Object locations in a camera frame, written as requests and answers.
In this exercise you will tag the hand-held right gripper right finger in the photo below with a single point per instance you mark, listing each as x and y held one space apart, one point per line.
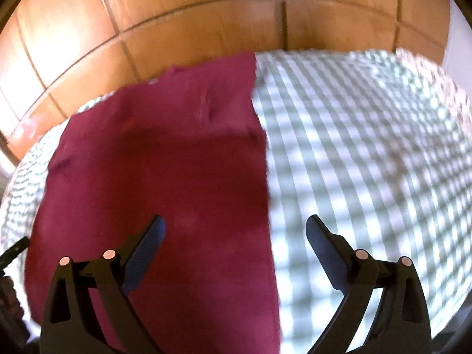
326 250

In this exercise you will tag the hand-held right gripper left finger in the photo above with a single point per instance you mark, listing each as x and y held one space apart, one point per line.
142 254

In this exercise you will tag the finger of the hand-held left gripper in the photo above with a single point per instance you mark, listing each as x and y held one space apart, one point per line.
14 250

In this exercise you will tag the dark red shirt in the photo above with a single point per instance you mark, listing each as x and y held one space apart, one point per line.
166 177

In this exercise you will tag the green white checkered blanket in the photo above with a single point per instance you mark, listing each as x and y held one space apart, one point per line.
361 162

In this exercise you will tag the wooden wardrobe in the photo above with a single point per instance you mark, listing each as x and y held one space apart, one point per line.
184 18

